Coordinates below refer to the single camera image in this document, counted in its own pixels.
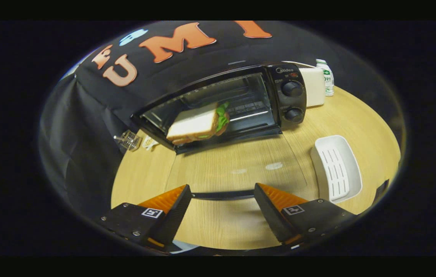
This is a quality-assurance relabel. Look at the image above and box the white ribbed plastic tray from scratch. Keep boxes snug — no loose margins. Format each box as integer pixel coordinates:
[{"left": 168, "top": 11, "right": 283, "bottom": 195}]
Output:
[{"left": 310, "top": 135, "right": 362, "bottom": 204}]

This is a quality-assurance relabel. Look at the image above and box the lettuce sandwich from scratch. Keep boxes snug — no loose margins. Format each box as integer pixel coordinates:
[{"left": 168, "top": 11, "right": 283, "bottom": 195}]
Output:
[{"left": 166, "top": 102, "right": 231, "bottom": 146}]

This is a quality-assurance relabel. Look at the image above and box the small white packet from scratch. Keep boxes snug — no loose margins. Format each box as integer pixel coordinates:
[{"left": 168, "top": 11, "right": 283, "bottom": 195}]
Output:
[{"left": 142, "top": 135, "right": 159, "bottom": 150}]

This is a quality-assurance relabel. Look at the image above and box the white pop-up toaster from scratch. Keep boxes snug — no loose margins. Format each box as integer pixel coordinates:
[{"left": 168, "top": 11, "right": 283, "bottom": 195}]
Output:
[{"left": 299, "top": 67, "right": 326, "bottom": 107}]

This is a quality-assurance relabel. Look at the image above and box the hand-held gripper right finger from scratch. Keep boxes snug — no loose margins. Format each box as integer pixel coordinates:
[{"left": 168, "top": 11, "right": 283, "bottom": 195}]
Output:
[{"left": 254, "top": 183, "right": 359, "bottom": 247}]

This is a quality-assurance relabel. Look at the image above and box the white plastic bottle green label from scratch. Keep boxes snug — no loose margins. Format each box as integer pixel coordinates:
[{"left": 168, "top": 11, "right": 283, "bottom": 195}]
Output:
[{"left": 316, "top": 59, "right": 335, "bottom": 97}]

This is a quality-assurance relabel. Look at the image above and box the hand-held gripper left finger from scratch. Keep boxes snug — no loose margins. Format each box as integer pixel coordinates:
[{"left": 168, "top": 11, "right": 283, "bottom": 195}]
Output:
[{"left": 99, "top": 184, "right": 193, "bottom": 252}]

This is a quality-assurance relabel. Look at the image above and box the black toaster oven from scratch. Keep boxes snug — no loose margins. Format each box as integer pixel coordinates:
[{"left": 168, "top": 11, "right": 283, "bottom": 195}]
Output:
[{"left": 131, "top": 63, "right": 307, "bottom": 200}]

